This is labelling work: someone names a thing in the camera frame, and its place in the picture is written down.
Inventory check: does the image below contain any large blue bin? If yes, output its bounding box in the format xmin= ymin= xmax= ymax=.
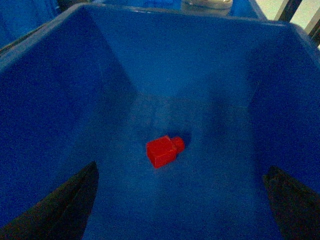
xmin=0 ymin=4 xmax=320 ymax=240

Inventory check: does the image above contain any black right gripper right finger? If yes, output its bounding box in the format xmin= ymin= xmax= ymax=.
xmin=262 ymin=165 xmax=320 ymax=240

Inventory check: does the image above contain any red toy block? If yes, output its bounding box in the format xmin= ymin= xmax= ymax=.
xmin=146 ymin=135 xmax=185 ymax=169

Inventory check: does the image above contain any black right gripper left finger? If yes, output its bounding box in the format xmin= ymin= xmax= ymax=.
xmin=0 ymin=161 xmax=99 ymax=240

